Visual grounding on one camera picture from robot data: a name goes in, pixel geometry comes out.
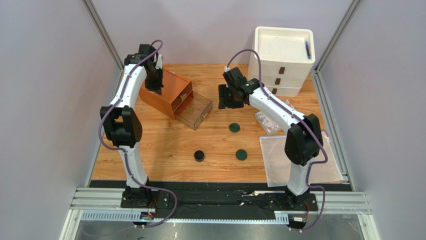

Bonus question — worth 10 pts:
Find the blue pen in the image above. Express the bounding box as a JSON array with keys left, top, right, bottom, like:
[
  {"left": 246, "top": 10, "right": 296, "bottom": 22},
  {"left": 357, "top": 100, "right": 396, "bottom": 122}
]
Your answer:
[{"left": 304, "top": 40, "right": 312, "bottom": 60}]

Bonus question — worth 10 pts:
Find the clear drawer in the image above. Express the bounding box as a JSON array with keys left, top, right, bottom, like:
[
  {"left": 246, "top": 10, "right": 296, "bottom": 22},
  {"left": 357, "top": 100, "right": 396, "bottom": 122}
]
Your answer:
[
  {"left": 174, "top": 91, "right": 213, "bottom": 131},
  {"left": 179, "top": 92, "right": 188, "bottom": 102}
]

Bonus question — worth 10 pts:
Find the clear plastic bag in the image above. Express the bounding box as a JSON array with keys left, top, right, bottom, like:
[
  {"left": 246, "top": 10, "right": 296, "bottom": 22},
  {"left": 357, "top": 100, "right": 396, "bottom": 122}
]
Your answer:
[{"left": 259, "top": 131, "right": 344, "bottom": 187}]

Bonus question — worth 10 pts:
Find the white three-drawer organizer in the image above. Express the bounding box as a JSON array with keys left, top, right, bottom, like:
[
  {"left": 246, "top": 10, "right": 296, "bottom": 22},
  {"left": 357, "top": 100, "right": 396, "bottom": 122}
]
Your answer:
[{"left": 248, "top": 26, "right": 316, "bottom": 97}]

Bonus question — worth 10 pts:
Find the aluminium front rail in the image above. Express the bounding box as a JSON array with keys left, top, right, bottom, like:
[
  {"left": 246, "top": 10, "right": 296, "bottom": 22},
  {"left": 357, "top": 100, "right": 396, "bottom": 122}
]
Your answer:
[{"left": 70, "top": 188, "right": 372, "bottom": 224}]

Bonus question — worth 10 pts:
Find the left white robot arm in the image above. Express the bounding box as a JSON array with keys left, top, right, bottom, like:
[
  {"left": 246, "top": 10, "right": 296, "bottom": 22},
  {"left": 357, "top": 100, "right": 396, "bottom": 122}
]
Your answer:
[{"left": 98, "top": 43, "right": 163, "bottom": 206}]

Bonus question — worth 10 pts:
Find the floral patterned palette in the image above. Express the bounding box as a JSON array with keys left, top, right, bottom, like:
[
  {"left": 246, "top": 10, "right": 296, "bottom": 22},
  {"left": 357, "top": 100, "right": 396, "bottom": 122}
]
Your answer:
[{"left": 252, "top": 97, "right": 296, "bottom": 135}]

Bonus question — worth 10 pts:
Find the green compact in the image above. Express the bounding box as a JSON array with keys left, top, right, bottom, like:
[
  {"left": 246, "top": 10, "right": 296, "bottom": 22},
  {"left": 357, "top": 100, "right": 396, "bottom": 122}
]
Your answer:
[
  {"left": 235, "top": 149, "right": 248, "bottom": 161},
  {"left": 228, "top": 122, "right": 241, "bottom": 133}
]

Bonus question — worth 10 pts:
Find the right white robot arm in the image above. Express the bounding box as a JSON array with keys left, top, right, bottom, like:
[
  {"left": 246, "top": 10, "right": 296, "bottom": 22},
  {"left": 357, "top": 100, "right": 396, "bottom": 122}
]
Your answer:
[{"left": 218, "top": 67, "right": 324, "bottom": 205}]

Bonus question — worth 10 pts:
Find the black round jar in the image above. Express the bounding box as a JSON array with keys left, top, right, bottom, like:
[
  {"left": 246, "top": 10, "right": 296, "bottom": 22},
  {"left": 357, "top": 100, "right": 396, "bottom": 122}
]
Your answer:
[{"left": 193, "top": 150, "right": 205, "bottom": 162}]

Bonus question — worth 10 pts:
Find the orange drawer box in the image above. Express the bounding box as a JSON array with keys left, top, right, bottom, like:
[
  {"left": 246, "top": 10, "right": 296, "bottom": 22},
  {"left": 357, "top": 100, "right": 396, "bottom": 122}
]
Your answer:
[{"left": 138, "top": 67, "right": 193, "bottom": 120}]

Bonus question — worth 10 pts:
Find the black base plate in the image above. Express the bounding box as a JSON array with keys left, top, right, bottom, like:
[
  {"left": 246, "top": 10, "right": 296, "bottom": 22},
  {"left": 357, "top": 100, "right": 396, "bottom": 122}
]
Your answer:
[{"left": 89, "top": 179, "right": 353, "bottom": 221}]

